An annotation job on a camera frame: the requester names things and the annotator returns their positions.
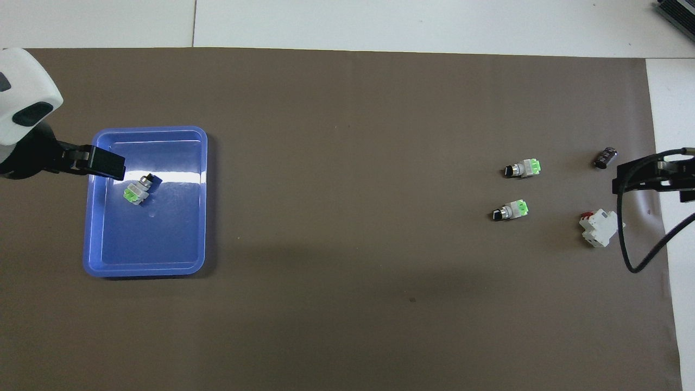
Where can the dark ribbed device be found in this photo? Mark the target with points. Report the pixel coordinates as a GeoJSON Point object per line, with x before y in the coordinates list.
{"type": "Point", "coordinates": [678, 13]}

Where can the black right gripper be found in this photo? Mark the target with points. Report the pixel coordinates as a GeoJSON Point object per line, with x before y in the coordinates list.
{"type": "Point", "coordinates": [678, 174]}

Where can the small black terminal block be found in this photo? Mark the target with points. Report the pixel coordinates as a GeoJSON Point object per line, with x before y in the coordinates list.
{"type": "Point", "coordinates": [606, 157]}

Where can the green selector switch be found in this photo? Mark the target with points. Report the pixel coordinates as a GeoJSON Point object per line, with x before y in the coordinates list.
{"type": "Point", "coordinates": [513, 210]}
{"type": "Point", "coordinates": [525, 169]}
{"type": "Point", "coordinates": [136, 193]}

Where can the blue plastic tray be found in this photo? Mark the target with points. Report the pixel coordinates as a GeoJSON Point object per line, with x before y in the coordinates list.
{"type": "Point", "coordinates": [163, 244]}

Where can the brown paper mat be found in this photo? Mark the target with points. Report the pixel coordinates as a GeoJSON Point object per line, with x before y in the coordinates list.
{"type": "Point", "coordinates": [353, 163]}

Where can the white circuit breaker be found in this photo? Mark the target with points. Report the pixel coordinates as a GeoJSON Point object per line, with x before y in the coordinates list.
{"type": "Point", "coordinates": [600, 228]}

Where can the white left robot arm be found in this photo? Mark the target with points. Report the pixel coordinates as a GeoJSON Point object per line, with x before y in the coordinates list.
{"type": "Point", "coordinates": [21, 92]}

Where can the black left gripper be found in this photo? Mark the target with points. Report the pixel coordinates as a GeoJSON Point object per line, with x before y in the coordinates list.
{"type": "Point", "coordinates": [32, 157]}

